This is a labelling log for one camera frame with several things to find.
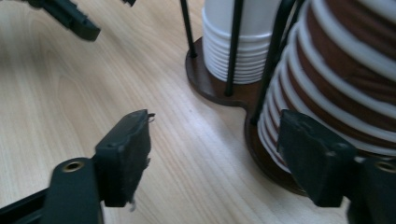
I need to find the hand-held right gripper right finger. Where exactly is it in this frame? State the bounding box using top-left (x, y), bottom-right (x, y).
top-left (276, 108), bottom-right (358, 208)

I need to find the white cup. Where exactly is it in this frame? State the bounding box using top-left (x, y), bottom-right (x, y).
top-left (201, 0), bottom-right (281, 86)

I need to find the dark wooden wire cup holder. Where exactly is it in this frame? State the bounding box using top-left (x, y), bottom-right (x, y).
top-left (178, 0), bottom-right (312, 198)

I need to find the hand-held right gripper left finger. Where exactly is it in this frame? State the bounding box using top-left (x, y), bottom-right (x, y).
top-left (93, 108), bottom-right (156, 213)

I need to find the stack of brown paper cups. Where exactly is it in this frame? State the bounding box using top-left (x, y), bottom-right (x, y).
top-left (257, 0), bottom-right (396, 174)

